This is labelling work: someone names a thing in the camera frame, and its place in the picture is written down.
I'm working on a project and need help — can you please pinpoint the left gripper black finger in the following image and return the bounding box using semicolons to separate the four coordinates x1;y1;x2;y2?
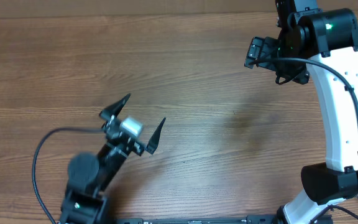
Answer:
145;118;166;154
99;93;131;121

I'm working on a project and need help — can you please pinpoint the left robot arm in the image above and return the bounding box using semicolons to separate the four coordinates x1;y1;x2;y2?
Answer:
58;94;165;223

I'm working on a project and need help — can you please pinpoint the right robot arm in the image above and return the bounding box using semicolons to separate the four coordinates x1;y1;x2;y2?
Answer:
244;1;358;223

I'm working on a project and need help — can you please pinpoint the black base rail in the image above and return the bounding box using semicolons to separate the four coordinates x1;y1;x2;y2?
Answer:
112;207;288;224

